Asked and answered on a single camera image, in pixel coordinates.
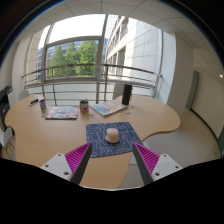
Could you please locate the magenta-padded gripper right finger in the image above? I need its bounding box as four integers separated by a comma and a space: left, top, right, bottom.
132, 142, 184, 186

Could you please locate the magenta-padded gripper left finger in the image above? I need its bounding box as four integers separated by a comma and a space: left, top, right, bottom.
39, 142, 94, 186

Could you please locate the beige computer mouse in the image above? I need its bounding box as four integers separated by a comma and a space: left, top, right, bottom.
105, 127, 121, 145

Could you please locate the blue patterned mouse pad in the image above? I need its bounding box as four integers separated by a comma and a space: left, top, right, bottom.
85, 121, 144, 159

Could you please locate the red cover magazine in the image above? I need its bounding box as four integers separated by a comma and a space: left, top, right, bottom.
44, 105, 80, 121

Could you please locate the printed tin with plant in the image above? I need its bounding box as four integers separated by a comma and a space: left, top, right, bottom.
79, 98, 90, 114

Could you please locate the light blue cover magazine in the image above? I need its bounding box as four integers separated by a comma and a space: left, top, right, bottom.
89, 99, 128, 118

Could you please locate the black cylinder bottle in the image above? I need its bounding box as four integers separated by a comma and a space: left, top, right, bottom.
121, 83, 133, 106

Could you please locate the black printer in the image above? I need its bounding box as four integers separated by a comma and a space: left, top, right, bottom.
0, 85, 14, 133

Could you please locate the metal balcony railing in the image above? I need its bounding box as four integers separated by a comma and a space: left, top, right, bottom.
21, 63, 163, 101

